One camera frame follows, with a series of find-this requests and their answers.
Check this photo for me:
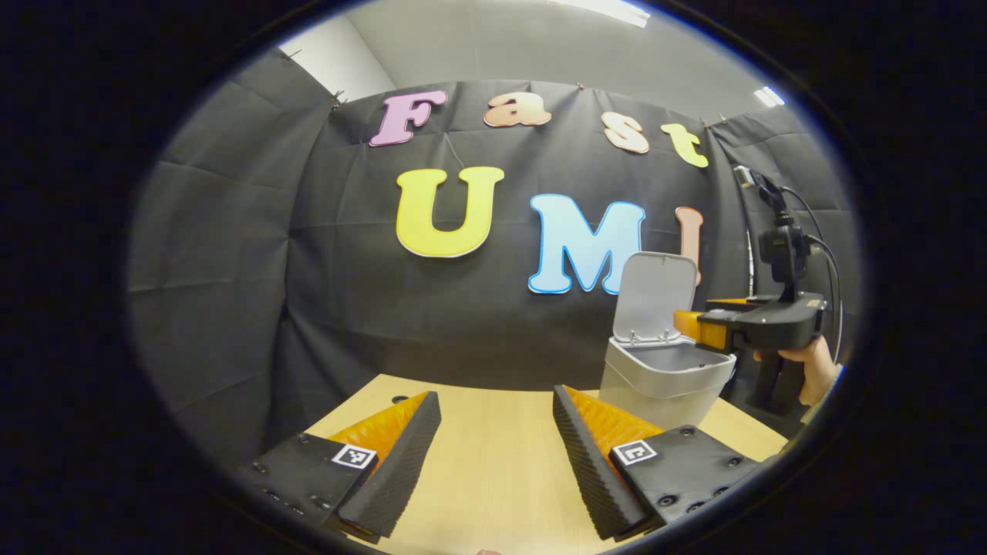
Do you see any wooden desktop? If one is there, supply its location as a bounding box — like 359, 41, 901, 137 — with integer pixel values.
305, 374, 791, 555

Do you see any black backdrop cloth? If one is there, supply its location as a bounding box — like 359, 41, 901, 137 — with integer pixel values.
127, 46, 861, 467

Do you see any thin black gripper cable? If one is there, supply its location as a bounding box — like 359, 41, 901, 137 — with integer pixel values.
780, 185, 827, 244

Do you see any thick black gripper cable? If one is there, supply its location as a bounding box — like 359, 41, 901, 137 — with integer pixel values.
806, 235, 845, 363

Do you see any white desktop garbage bin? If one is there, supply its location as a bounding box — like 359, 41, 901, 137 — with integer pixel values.
598, 251, 737, 431

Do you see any long ceiling light panel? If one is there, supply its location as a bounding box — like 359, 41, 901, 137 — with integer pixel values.
551, 0, 652, 29

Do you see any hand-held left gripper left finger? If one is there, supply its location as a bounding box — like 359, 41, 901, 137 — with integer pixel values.
235, 391, 443, 544

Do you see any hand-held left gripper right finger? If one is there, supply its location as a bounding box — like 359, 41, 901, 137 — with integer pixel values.
551, 385, 764, 542

